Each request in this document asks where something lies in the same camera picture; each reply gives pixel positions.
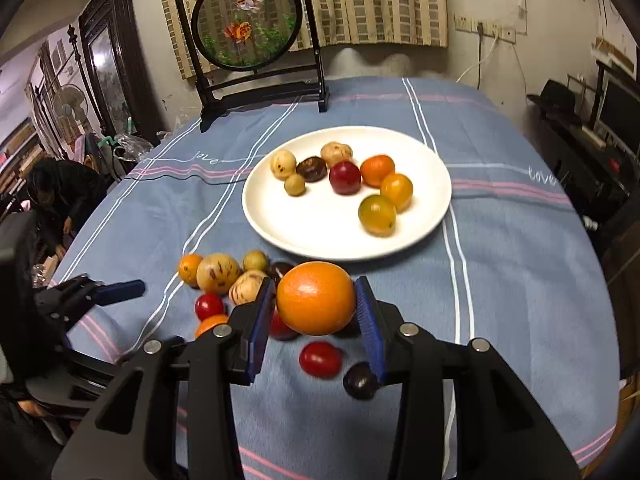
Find small orange tomato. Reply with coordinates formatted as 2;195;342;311
380;172;413;212
194;314;229;339

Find dark purple plum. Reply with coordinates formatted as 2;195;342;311
343;361;380;401

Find red cherry tomato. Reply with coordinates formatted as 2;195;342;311
194;292;226;321

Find large red tomato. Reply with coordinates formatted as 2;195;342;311
269;310;299;341

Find pale striped melon fruit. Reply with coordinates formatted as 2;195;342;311
228;270;268;306

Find large yellow speckled fruit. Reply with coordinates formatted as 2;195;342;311
196;254;241;295

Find small orange fruit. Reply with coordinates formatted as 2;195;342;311
177;254;203;288

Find large orange fruit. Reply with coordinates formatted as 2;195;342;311
277;261;356;336

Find dark purple fruit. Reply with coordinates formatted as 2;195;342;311
267;261;294;285

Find yellow-green tomato on plate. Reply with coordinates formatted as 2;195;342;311
358;194;397;236

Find blue striped tablecloth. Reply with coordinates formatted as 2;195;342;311
51;76;622;480

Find white round plate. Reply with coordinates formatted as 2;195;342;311
241;124;454;262

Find small orange tomato on plate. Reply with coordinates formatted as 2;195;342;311
380;172;413;212

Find small yellow-green fruit on plate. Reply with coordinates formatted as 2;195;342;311
284;174;306;197

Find orange tangerine on plate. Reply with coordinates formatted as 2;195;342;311
360;155;395;188

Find dark red fruit on plate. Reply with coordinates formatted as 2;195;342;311
329;162;361;195

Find standing fan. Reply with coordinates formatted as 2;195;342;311
53;84;91;132

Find pale speckled fruit on plate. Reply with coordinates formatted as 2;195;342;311
269;150;297;181

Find dark brown fruit on plate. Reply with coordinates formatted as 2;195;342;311
296;156;328;183

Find beige round fruit on plate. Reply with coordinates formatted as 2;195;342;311
320;142;352;168

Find dark wooden framed mirror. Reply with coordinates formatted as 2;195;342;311
78;0;165;145

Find black media shelf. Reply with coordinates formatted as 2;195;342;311
527;79;639;238

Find round goldfish screen ornament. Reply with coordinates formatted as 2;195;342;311
175;0;330;131

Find computer monitor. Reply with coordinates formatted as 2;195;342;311
591;61;639;158

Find beige checkered curtain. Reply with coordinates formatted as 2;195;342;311
154;0;450;80

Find wall power strip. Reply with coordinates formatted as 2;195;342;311
454;14;516;44

